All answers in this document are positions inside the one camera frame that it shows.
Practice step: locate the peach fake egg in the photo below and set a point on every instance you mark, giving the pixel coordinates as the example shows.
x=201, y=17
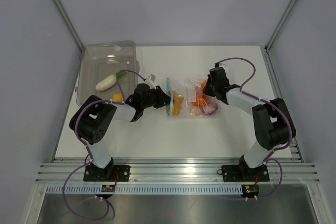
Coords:
x=196, y=111

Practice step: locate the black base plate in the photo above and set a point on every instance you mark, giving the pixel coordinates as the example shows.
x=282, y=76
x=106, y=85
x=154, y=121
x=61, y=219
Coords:
x=119, y=173
x=234, y=173

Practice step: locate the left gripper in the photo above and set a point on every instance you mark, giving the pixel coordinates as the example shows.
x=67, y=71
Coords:
x=163, y=99

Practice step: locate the white fake radish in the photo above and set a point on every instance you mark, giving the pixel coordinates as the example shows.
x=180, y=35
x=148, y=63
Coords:
x=109, y=81

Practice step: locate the controller board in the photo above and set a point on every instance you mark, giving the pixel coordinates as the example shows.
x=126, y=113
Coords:
x=108, y=188
x=251, y=190

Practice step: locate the left controller board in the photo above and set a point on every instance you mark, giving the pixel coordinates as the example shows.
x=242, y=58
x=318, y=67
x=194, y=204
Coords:
x=108, y=188

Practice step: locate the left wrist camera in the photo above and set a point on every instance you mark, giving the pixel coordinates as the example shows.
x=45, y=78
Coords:
x=150, y=81

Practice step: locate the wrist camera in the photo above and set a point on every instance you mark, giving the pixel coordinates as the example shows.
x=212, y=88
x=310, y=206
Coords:
x=150, y=81
x=221, y=64

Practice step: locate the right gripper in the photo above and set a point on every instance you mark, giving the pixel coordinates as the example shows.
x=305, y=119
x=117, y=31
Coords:
x=206, y=90

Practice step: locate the white slotted cable duct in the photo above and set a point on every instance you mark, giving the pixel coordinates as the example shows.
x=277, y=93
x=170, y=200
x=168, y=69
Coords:
x=147, y=189

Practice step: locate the right controller board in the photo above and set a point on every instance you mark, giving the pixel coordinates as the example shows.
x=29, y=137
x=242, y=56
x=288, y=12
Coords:
x=251, y=190

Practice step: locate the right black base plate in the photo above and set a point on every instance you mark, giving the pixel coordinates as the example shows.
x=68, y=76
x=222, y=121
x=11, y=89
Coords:
x=234, y=173

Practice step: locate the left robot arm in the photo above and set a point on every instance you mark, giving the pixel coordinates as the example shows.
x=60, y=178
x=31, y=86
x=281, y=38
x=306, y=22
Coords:
x=91, y=122

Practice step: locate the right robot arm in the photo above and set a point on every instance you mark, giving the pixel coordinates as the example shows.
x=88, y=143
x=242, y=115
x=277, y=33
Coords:
x=272, y=122

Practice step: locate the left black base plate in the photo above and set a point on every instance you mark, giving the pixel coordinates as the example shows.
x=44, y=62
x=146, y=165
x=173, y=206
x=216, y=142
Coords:
x=119, y=173

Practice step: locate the zip top bag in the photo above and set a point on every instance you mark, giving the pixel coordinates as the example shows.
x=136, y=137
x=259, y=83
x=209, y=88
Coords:
x=190, y=89

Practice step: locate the left frame post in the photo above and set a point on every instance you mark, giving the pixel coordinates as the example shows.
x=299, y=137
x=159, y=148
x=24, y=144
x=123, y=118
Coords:
x=65, y=17

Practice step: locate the clear plastic container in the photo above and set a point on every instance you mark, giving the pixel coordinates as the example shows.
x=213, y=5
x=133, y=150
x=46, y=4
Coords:
x=102, y=60

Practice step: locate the yellow fake fruit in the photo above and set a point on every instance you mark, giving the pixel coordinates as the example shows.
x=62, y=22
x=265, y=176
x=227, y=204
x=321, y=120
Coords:
x=118, y=97

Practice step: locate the orange fake fruit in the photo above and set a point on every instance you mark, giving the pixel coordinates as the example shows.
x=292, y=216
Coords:
x=203, y=84
x=201, y=101

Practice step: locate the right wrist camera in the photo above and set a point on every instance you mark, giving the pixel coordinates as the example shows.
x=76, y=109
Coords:
x=221, y=64

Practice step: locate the aluminium mounting rail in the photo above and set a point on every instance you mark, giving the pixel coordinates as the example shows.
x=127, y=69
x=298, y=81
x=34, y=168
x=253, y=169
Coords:
x=178, y=171

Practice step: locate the golden fake pastry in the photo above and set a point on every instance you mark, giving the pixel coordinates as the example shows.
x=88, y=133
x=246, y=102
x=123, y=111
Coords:
x=175, y=106

